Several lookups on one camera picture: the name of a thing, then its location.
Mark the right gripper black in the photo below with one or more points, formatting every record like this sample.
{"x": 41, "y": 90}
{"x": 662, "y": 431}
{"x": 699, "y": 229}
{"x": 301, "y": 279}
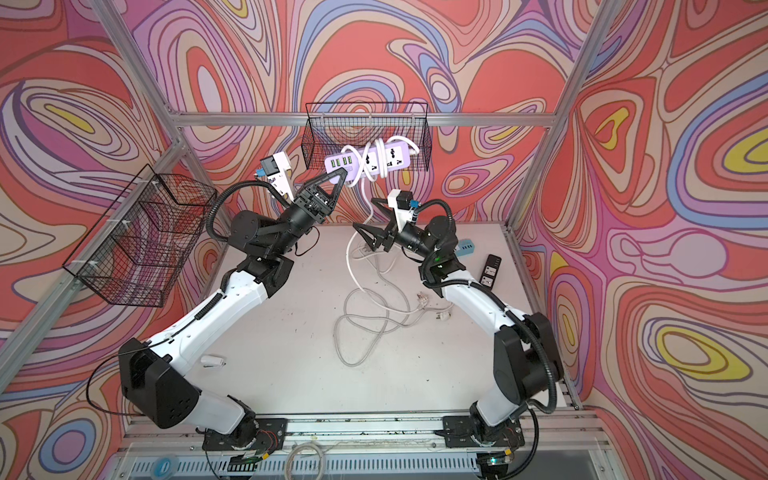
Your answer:
{"x": 377, "y": 235}

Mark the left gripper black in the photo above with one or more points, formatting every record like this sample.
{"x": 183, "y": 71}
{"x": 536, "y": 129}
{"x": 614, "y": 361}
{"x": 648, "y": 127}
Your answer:
{"x": 308, "y": 208}

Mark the purple power strip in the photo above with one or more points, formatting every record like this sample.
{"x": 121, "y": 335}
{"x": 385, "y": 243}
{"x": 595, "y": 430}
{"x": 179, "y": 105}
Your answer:
{"x": 376, "y": 160}

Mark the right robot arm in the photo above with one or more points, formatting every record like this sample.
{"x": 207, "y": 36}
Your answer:
{"x": 526, "y": 364}

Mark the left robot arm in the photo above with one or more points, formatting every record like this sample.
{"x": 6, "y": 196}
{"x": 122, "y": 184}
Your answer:
{"x": 153, "y": 371}

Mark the small white cap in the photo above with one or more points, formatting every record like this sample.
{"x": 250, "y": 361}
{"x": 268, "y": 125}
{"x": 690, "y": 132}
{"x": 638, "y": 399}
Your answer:
{"x": 212, "y": 361}

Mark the black wire basket back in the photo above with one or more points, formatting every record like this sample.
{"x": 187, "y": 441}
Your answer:
{"x": 331, "y": 125}

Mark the black wire basket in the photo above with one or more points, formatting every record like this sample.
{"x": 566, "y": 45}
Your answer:
{"x": 146, "y": 246}
{"x": 331, "y": 125}

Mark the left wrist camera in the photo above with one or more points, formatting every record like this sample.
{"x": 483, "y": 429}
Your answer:
{"x": 275, "y": 170}

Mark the black wire basket left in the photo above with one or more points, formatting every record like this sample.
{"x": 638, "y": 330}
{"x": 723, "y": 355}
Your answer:
{"x": 146, "y": 246}

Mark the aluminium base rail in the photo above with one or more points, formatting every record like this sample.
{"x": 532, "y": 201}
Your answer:
{"x": 391, "y": 445}

